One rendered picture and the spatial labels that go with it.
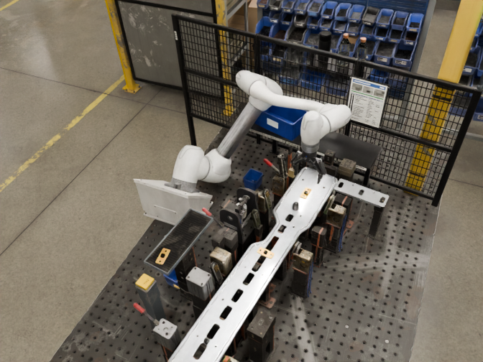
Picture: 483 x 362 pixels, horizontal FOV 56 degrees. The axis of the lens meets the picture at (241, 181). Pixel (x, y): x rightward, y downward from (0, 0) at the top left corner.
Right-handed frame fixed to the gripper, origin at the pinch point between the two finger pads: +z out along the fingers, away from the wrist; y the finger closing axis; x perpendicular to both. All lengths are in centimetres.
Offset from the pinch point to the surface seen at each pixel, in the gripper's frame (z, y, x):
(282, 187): 13.1, 13.2, 2.4
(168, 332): 7, 14, 107
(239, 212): -3.5, 17.2, 41.8
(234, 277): 13, 6, 66
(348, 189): 13.2, -19.7, -14.4
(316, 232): 14.2, -16.3, 21.6
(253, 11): 44, 172, -239
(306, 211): 13.1, -6.0, 12.0
